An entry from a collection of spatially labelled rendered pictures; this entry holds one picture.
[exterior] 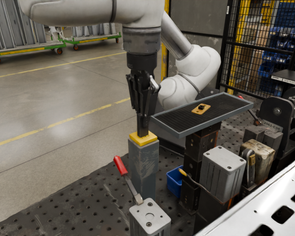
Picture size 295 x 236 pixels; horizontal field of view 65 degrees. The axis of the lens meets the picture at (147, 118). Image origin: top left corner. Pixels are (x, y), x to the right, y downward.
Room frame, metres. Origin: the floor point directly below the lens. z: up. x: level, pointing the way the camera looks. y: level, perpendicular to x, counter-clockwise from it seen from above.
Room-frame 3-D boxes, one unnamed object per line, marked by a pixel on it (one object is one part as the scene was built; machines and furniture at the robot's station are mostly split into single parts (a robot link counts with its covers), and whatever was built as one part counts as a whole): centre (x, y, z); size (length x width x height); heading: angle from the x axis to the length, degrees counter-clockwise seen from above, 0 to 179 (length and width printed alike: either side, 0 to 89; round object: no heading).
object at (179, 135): (0.73, -0.20, 1.16); 0.37 x 0.14 x 0.02; 126
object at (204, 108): (0.74, -0.19, 1.17); 0.08 x 0.04 x 0.01; 144
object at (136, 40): (0.58, 0.01, 1.42); 0.09 x 0.09 x 0.06
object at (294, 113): (0.81, -0.54, 0.94); 0.18 x 0.13 x 0.49; 126
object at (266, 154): (0.62, -0.36, 0.89); 0.13 x 0.11 x 0.38; 36
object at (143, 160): (0.58, 0.01, 0.92); 0.08 x 0.08 x 0.44; 36
